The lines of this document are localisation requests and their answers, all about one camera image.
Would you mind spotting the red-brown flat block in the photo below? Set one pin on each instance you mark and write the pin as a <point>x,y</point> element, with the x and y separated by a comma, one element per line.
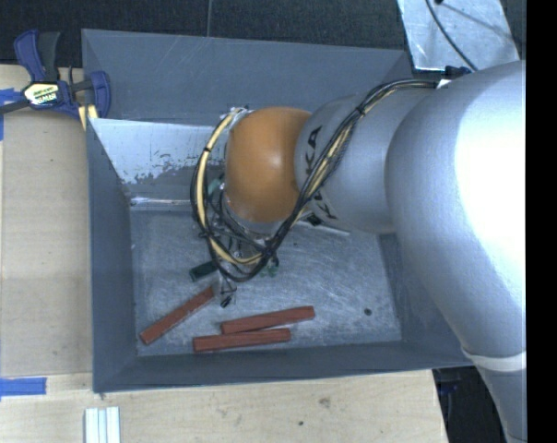
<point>268,319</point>
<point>177,315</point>
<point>241,340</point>

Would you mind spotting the grey metal bin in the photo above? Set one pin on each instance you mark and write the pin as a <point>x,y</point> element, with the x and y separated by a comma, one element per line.
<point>334,284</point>

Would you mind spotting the pale wood flat board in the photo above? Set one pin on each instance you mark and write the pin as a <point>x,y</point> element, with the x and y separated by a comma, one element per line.
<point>43,247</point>

